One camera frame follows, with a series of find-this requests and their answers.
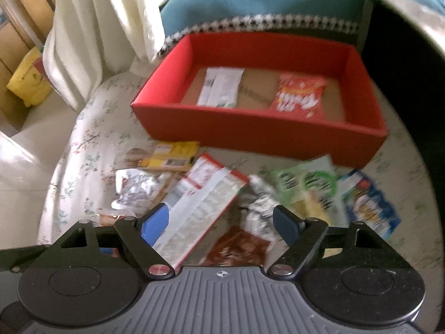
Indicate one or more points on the yellow bag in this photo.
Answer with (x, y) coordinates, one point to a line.
(27, 83)

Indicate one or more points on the silver and brown snack packet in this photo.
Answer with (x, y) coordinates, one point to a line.
(259, 205)

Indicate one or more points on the red orange snack packet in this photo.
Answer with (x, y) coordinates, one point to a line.
(299, 97)

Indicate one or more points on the blue snack packet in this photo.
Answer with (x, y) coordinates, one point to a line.
(368, 205)

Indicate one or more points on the clear crinkled orange snack packet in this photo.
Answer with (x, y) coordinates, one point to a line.
(139, 188)

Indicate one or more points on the yellow snack packet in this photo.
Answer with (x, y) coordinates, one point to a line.
(173, 155)

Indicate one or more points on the white cloth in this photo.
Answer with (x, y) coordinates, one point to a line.
(90, 34)

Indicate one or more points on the red cardboard box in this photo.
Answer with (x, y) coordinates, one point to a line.
(260, 135)

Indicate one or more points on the dark side table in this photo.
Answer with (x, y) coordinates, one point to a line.
(399, 59)

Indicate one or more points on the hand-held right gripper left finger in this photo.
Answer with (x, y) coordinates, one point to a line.
(154, 224)

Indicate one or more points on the red and white snack packet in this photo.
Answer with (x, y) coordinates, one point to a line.
(205, 201)

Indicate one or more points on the green snack packet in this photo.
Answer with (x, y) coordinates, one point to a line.
(306, 181)

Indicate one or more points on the cardboard boxes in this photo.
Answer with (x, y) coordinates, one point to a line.
(14, 24)

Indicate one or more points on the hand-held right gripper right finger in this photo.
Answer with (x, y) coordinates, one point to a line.
(283, 224)

